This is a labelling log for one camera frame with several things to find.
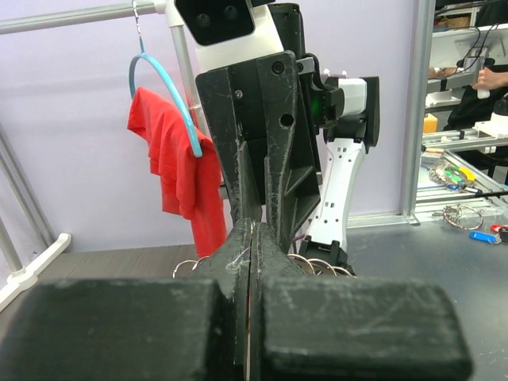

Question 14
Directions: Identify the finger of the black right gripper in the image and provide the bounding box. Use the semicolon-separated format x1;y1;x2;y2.
256;51;320;252
196;59;264;222

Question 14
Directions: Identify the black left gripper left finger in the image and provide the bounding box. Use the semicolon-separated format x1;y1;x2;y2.
1;219;252;380

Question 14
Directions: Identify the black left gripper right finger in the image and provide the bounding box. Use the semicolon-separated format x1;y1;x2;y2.
250;223;472;380

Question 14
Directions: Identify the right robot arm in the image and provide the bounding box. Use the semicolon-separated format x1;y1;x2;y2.
177;1;380;276

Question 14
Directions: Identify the red cloth on hanger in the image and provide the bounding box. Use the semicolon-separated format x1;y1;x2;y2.
127;87;227;257

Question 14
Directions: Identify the grey rack pole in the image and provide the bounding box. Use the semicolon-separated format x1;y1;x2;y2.
1;1;207;133

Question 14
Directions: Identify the white rack base bar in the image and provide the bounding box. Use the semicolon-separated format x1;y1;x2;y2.
1;229;72;311

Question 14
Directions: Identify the person in background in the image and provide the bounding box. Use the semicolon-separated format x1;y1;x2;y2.
444;1;507;130

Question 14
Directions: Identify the blue key tag on bench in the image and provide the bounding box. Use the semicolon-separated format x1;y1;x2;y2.
469;231;498;244

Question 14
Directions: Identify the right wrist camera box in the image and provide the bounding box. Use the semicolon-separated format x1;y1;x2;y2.
175;0;283;72

